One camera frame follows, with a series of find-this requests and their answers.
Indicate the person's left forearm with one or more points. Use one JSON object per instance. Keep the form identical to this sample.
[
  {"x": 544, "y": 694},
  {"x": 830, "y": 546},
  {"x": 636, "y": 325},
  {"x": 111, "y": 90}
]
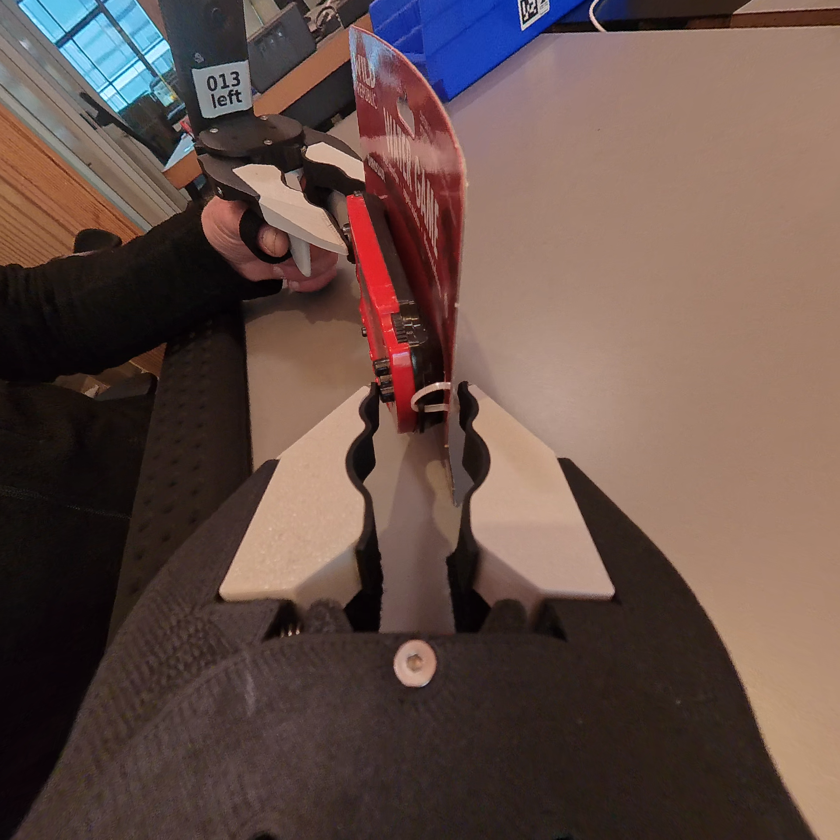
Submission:
[{"x": 111, "y": 302}]

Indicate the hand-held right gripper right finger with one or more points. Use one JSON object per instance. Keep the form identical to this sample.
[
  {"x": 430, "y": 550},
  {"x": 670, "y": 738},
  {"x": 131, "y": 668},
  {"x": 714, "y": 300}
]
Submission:
[{"x": 531, "y": 518}]

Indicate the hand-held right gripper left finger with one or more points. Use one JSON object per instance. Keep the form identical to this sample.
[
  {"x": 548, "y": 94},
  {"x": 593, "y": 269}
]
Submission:
[{"x": 302, "y": 518}]

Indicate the blue plastic bin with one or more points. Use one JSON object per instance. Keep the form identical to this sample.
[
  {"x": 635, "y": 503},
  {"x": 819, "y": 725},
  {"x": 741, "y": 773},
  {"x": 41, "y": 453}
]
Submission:
[{"x": 459, "y": 39}]

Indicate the person's left hand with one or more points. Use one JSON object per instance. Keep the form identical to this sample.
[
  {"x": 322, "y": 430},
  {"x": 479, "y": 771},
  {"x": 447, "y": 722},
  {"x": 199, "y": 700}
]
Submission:
[{"x": 229, "y": 249}]

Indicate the person's dark clothing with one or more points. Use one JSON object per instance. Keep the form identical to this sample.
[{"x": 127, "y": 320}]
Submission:
[{"x": 52, "y": 558}]

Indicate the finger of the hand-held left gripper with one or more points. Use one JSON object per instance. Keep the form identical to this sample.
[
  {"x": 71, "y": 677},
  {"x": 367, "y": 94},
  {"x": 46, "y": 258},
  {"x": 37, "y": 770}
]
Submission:
[
  {"x": 334, "y": 164},
  {"x": 289, "y": 203}
]

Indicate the red handheld toy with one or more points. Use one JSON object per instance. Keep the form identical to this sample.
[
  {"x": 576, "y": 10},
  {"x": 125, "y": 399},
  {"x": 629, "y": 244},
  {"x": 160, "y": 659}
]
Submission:
[{"x": 413, "y": 229}]

